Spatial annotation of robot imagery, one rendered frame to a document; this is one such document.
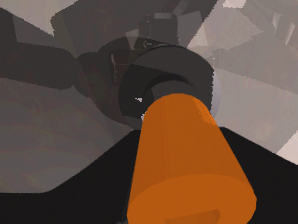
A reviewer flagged orange knob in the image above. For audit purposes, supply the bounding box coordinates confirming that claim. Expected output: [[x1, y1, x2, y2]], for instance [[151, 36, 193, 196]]
[[126, 93, 257, 224]]

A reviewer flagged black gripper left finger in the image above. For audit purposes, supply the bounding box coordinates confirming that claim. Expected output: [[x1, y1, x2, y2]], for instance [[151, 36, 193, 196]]
[[0, 129, 141, 224]]

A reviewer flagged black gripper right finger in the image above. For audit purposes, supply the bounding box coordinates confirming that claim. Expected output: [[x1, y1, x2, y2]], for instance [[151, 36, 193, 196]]
[[220, 127, 298, 224]]

